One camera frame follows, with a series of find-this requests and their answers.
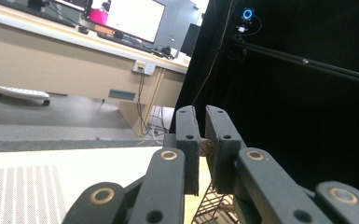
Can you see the white power strip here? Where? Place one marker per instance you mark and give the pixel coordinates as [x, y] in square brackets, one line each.
[144, 67]

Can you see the computer monitor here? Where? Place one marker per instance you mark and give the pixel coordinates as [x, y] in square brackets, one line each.
[130, 17]

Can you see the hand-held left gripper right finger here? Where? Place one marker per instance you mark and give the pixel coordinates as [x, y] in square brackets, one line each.
[223, 149]

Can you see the black metal bar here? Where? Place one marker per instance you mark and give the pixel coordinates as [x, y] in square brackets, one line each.
[307, 62]

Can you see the black keyboard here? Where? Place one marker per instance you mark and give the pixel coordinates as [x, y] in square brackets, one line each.
[124, 40]

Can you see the beige wooden desk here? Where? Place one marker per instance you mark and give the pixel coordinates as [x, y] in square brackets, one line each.
[43, 62]

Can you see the grey striped placemat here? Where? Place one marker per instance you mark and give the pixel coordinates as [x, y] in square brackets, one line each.
[18, 193]

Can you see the grey desk label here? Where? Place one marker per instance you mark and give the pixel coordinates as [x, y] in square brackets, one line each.
[121, 94]

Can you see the black box on desk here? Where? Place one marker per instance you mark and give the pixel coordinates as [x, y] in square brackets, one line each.
[190, 39]

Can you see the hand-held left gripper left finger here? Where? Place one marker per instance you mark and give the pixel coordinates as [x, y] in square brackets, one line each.
[188, 124]

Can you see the black computer mouse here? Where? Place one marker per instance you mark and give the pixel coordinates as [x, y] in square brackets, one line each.
[83, 30]

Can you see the black curtain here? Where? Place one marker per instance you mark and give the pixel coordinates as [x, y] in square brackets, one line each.
[307, 118]

